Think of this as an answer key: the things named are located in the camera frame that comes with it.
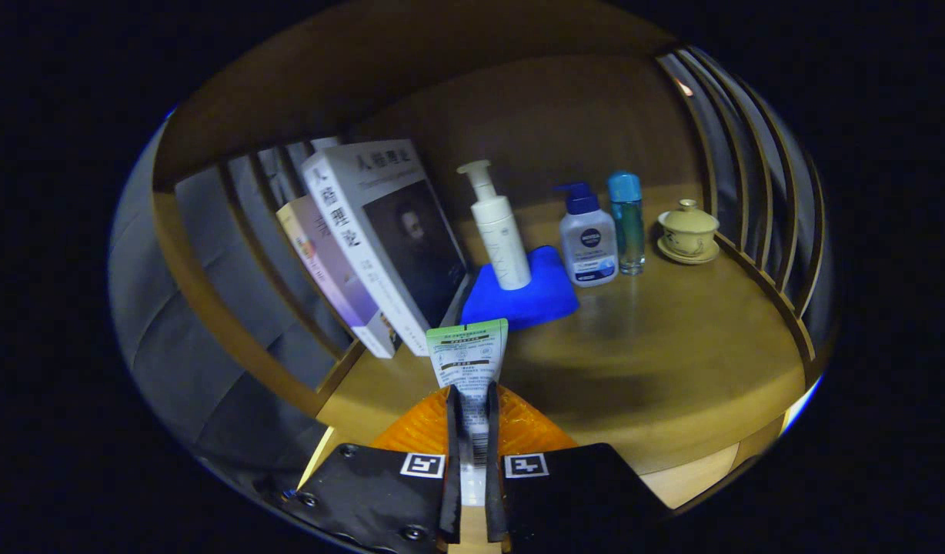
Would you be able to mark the brown wooden cabinet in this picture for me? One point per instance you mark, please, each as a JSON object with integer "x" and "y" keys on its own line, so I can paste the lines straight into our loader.
{"x": 549, "y": 123}

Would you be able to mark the teal slim bottle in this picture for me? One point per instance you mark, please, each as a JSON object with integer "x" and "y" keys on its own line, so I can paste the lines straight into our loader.
{"x": 628, "y": 223}

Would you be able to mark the white squeeze tube green end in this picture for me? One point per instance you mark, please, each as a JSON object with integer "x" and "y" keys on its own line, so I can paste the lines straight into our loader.
{"x": 466, "y": 354}

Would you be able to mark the grey bottle with blue pump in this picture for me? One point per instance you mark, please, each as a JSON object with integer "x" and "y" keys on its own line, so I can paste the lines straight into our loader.
{"x": 588, "y": 246}

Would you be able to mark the thick white book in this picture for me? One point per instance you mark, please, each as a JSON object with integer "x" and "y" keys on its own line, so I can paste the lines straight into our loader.
{"x": 395, "y": 231}

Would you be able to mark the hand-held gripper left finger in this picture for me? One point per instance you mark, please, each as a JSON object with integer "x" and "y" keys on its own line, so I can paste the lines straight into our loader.
{"x": 449, "y": 500}

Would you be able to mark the yellow saucer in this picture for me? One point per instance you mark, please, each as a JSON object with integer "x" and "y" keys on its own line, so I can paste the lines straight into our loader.
{"x": 688, "y": 260}

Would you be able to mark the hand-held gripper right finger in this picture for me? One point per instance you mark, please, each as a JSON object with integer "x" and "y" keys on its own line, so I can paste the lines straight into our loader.
{"x": 494, "y": 492}

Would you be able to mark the purple book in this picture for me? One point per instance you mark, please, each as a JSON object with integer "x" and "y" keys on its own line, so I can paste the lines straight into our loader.
{"x": 326, "y": 277}

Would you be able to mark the yellow lidded teacup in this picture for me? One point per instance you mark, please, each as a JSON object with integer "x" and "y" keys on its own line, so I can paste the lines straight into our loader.
{"x": 688, "y": 227}

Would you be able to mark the white pump bottle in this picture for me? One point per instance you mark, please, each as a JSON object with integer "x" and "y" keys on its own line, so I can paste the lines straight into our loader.
{"x": 499, "y": 238}

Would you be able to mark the blue folded cloth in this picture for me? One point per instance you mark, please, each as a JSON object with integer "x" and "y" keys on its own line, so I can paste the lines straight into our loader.
{"x": 542, "y": 296}

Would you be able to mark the wooden countertop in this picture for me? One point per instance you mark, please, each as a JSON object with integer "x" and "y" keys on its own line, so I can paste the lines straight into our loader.
{"x": 672, "y": 346}

